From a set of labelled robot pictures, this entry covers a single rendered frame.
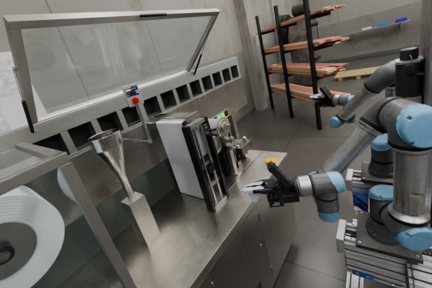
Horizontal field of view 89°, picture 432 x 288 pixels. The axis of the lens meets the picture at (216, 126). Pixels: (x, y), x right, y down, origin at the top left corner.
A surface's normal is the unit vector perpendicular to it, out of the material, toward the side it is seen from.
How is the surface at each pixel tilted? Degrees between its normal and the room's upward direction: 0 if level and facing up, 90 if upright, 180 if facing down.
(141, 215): 90
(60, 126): 90
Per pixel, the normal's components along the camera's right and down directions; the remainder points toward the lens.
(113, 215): 0.77, 0.00
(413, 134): -0.17, 0.23
